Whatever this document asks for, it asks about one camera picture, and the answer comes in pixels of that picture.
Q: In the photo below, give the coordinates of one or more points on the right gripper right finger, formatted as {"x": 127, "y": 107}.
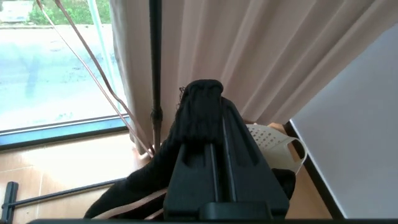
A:
{"x": 255, "y": 183}

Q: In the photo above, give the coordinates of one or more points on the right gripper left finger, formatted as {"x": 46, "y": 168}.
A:
{"x": 189, "y": 183}

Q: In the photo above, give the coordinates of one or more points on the black shorts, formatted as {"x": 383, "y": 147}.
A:
{"x": 199, "y": 112}

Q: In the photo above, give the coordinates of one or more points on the white laundry basket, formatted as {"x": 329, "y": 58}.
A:
{"x": 273, "y": 146}

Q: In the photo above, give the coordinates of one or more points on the black clothes rack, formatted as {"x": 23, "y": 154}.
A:
{"x": 155, "y": 62}

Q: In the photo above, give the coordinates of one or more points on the beige curtain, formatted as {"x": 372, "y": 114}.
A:
{"x": 264, "y": 56}

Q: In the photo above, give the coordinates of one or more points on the window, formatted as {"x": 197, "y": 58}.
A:
{"x": 46, "y": 77}

